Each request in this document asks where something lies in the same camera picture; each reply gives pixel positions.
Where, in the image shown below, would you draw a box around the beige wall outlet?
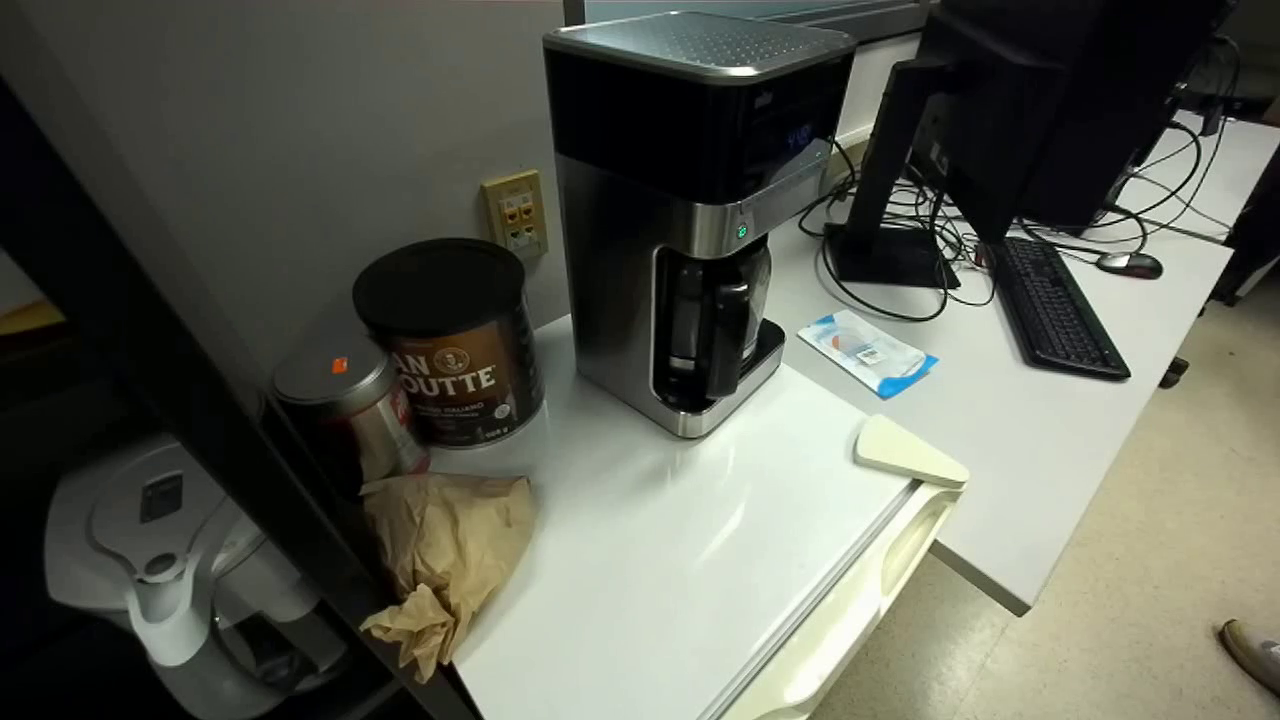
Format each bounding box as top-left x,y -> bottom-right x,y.
481,169 -> 544,263

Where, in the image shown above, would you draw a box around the white mini fridge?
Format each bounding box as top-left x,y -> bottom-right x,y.
443,320 -> 956,720

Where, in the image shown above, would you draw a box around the steel canister with lid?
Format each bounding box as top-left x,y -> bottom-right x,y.
272,331 -> 429,493

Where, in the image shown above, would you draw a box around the black keyboard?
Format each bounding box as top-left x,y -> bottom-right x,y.
990,240 -> 1127,381

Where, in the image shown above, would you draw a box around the black computer mouse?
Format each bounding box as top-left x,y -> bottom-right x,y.
1097,252 -> 1163,279

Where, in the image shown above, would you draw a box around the white office desk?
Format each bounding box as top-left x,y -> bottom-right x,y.
773,113 -> 1280,616

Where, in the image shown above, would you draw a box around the blue wet wipes pack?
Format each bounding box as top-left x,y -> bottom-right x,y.
800,310 -> 935,399

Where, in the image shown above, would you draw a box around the white water filter pitcher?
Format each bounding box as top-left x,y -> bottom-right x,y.
43,435 -> 348,720

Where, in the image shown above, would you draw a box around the black monitor cables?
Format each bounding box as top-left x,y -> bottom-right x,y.
797,113 -> 1235,329

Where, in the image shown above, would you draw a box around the black and steel coffeemaker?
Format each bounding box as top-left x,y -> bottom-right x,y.
544,12 -> 853,441

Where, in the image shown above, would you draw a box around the black shelving unit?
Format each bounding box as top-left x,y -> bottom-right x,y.
0,84 -> 481,720

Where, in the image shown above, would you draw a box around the brown coffee can black lid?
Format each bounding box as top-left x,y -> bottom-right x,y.
354,240 -> 544,448

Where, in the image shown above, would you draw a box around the black computer monitor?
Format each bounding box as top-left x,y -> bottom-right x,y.
823,0 -> 1231,289

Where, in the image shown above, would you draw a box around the glass coffee carafe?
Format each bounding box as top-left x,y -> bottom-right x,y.
658,244 -> 773,412

